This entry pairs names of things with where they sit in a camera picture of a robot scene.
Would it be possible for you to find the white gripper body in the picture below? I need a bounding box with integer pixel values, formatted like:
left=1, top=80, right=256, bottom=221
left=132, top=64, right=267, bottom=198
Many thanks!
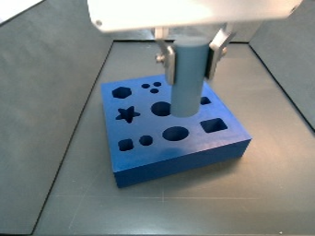
left=87, top=0, right=303, bottom=32

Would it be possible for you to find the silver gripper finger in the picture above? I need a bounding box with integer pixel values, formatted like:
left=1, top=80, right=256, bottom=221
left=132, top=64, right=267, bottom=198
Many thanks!
left=205, top=23, right=235, bottom=79
left=153, top=27, right=176, bottom=85

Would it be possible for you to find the light blue oval cylinder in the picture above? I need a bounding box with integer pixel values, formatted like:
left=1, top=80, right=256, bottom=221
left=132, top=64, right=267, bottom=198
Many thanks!
left=171, top=37, right=209, bottom=117

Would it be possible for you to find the blue foam shape board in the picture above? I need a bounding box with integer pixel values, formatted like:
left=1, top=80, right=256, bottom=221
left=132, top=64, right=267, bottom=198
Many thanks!
left=101, top=75, right=251, bottom=187

